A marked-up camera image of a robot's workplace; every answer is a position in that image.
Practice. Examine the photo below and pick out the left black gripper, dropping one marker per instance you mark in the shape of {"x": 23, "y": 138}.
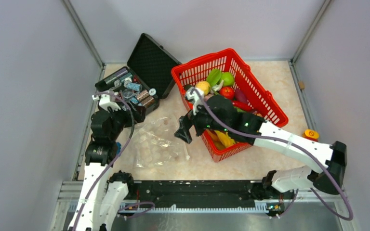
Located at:
{"x": 139, "y": 112}

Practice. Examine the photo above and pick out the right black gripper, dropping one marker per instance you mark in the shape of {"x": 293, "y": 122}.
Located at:
{"x": 186, "y": 122}

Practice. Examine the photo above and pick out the clear zip top bag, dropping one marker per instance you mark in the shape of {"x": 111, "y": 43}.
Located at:
{"x": 155, "y": 145}

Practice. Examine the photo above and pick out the yellow lemon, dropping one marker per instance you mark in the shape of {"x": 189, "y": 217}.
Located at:
{"x": 203, "y": 86}

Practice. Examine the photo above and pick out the red plastic basket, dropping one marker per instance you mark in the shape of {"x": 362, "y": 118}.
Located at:
{"x": 189, "y": 74}

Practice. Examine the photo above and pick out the green starfruit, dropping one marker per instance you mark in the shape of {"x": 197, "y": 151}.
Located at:
{"x": 214, "y": 77}

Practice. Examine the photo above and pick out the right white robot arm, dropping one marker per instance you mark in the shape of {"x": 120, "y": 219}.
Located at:
{"x": 324, "y": 164}

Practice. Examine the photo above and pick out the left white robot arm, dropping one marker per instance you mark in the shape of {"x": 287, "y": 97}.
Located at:
{"x": 102, "y": 191}

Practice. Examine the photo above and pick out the yellow banana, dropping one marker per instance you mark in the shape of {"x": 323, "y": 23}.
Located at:
{"x": 225, "y": 139}

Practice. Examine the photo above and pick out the red apple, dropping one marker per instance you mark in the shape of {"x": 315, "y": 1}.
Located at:
{"x": 227, "y": 92}

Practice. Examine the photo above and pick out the purple sweet potato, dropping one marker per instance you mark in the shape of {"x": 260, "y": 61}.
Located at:
{"x": 240, "y": 97}

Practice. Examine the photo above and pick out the black open case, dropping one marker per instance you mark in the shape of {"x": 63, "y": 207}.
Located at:
{"x": 149, "y": 65}

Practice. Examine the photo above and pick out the green apple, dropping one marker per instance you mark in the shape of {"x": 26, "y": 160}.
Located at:
{"x": 227, "y": 79}

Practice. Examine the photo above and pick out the red yellow emergency button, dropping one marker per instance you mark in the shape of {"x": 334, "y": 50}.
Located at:
{"x": 311, "y": 135}

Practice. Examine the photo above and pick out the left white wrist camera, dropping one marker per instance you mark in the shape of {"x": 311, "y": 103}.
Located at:
{"x": 106, "y": 101}

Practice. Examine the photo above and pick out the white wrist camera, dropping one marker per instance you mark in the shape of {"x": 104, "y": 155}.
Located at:
{"x": 196, "y": 97}
{"x": 106, "y": 101}

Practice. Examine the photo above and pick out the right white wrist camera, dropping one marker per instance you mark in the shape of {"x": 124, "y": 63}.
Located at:
{"x": 196, "y": 97}

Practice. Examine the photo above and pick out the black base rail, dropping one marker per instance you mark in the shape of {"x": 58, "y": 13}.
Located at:
{"x": 203, "y": 193}

